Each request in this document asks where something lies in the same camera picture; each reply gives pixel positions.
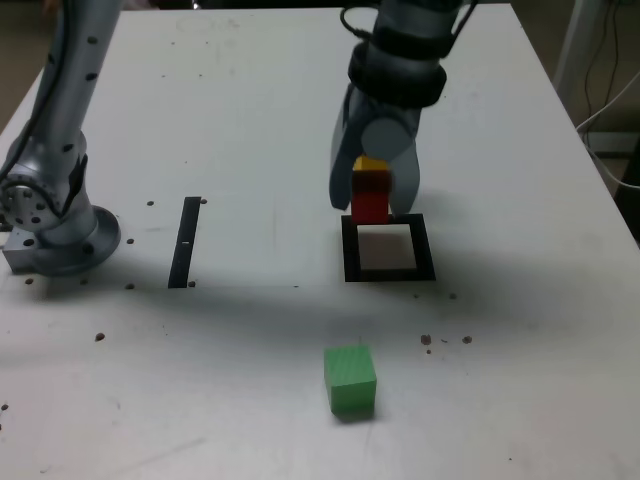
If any black tape square outline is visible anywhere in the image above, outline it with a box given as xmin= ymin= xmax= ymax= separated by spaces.
xmin=340 ymin=213 xmax=437 ymax=283

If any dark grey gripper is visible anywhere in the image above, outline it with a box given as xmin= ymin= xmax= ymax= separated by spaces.
xmin=327 ymin=84 xmax=424 ymax=218

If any white cable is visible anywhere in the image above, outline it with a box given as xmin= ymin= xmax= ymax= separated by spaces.
xmin=577 ymin=69 xmax=640 ymax=190

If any green cube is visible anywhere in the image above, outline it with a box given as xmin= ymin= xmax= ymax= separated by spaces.
xmin=323 ymin=343 xmax=378 ymax=420

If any yellow cube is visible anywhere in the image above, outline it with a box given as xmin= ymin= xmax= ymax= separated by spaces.
xmin=352 ymin=155 xmax=390 ymax=174

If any red cube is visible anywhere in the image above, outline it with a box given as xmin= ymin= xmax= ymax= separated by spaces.
xmin=351 ymin=169 xmax=392 ymax=225

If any white metal post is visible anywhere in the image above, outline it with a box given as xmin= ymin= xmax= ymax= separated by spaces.
xmin=552 ymin=0 xmax=609 ymax=119

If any thin black cable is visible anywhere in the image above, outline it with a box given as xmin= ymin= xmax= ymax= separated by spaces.
xmin=583 ymin=0 xmax=624 ymax=119

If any black tape strip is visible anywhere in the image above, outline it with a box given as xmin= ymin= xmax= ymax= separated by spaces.
xmin=167 ymin=196 xmax=202 ymax=290

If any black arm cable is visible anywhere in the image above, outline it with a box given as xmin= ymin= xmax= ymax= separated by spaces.
xmin=449 ymin=0 xmax=479 ymax=41
xmin=339 ymin=5 xmax=374 ymax=37

